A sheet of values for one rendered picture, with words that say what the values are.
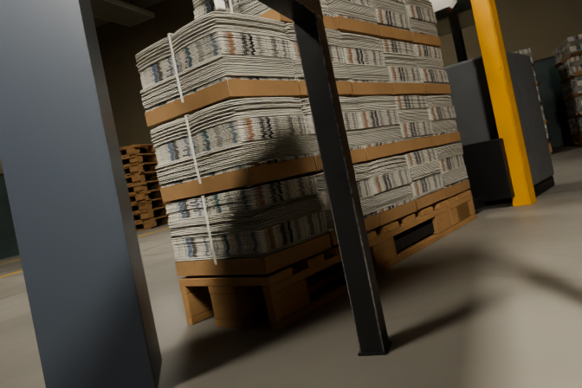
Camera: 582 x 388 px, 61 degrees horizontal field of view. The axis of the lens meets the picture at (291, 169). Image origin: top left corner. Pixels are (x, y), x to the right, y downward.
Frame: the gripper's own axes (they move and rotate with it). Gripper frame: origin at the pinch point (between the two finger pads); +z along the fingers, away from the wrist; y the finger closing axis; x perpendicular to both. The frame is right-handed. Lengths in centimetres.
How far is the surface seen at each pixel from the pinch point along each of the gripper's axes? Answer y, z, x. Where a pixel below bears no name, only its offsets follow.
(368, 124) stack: -19, 46, -41
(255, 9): -8.3, 5.7, -6.3
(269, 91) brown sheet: -18.6, 34.3, 6.4
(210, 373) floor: -20, 96, 45
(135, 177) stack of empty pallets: 548, 14, -308
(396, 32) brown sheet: -19, 10, -78
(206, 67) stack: -12.2, 26.2, 21.9
